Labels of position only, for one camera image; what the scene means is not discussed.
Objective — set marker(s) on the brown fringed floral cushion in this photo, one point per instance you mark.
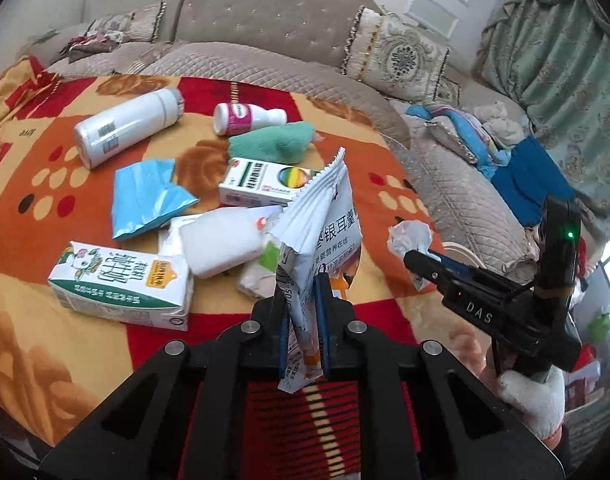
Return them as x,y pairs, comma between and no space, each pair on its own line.
127,22

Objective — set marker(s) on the striped colourful cloth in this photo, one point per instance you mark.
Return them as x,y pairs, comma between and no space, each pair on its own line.
467,125

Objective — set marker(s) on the white snack packet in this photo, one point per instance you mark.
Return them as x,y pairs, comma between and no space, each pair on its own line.
325,220

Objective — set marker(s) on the beige crumpled cloth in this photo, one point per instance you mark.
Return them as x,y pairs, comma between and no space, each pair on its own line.
500,122

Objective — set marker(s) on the blue cloth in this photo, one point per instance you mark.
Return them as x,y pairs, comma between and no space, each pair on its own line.
530,180

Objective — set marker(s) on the person's right hand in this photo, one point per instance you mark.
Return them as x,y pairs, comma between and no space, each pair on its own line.
532,400

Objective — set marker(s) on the white green medicine box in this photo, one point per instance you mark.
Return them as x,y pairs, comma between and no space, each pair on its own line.
257,182

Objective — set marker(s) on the printed orange red blanket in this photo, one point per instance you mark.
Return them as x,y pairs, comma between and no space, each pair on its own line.
50,220

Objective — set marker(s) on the green towel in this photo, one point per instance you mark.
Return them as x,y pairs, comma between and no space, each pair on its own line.
270,142

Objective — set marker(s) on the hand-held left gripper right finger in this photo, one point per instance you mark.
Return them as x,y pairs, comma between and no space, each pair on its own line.
321,330

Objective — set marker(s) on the large embroidered cushion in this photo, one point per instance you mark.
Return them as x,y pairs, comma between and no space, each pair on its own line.
397,55

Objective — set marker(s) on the white bottle pink label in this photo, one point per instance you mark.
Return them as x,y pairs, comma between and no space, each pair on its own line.
245,117

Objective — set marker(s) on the beige tufted sofa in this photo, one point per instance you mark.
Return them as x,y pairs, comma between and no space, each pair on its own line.
265,15

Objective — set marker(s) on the small embroidered cushion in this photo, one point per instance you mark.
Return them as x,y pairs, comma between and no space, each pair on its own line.
449,91

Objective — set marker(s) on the dark folded clothes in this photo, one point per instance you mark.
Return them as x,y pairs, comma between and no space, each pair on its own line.
92,42

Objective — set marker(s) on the beige round bin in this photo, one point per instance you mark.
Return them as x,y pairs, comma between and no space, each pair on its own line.
465,252

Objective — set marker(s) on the white thermos bottle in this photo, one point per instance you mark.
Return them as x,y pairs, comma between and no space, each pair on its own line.
125,125

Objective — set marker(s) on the green patterned curtain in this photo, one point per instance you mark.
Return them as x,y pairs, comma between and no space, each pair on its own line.
560,70

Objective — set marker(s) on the white tissue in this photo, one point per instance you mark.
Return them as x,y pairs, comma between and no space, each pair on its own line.
409,242

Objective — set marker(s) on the blue foil packet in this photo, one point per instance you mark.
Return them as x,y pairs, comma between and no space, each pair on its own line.
145,200

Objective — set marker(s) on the grey fringed cushion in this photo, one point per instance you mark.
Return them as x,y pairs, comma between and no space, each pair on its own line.
450,140

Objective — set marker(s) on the white green milk carton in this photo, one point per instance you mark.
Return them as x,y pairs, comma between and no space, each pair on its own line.
120,285

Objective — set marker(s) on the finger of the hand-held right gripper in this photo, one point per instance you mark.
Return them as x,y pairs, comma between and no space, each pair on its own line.
455,266
425,267

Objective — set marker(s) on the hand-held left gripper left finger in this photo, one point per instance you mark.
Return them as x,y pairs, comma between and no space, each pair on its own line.
283,332

